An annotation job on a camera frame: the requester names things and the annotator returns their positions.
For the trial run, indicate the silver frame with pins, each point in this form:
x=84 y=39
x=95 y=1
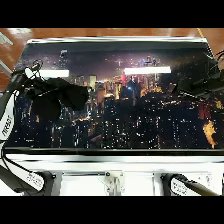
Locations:
x=133 y=166

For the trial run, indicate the black garment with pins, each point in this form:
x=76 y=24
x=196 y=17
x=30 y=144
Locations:
x=66 y=97

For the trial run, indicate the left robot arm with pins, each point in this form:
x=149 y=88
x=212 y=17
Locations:
x=7 y=124

